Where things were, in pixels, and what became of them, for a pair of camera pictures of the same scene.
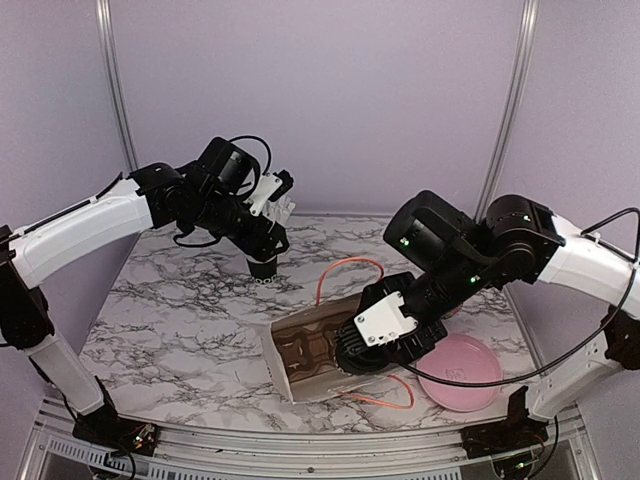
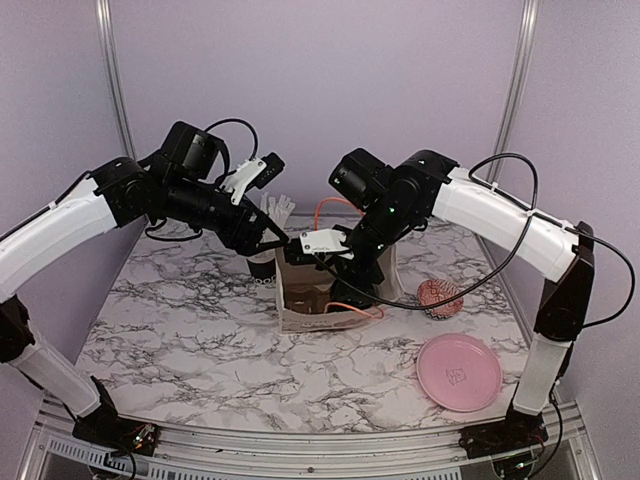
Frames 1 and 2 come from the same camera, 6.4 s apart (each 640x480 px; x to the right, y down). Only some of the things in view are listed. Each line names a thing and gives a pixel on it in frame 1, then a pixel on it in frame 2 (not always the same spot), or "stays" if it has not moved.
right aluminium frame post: x=512 y=93 stays
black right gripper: x=412 y=344 to x=348 y=270
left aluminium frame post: x=107 y=22 stays
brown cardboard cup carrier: x=304 y=349 to x=308 y=297
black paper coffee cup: x=365 y=361 to x=342 y=292
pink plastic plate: x=465 y=359 stays
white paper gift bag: x=328 y=384 to x=343 y=318
